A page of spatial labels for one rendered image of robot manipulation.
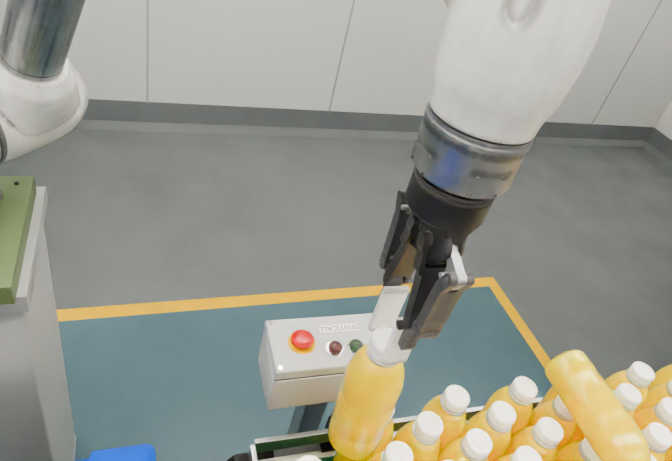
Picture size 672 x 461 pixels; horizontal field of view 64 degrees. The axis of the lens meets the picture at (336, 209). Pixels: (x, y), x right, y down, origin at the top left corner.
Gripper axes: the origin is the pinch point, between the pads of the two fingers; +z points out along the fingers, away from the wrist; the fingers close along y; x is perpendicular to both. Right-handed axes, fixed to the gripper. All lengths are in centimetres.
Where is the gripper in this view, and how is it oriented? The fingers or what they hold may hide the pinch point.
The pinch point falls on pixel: (394, 324)
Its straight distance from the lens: 60.9
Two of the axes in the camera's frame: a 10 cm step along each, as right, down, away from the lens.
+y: 2.6, 6.3, -7.4
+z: -2.1, 7.8, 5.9
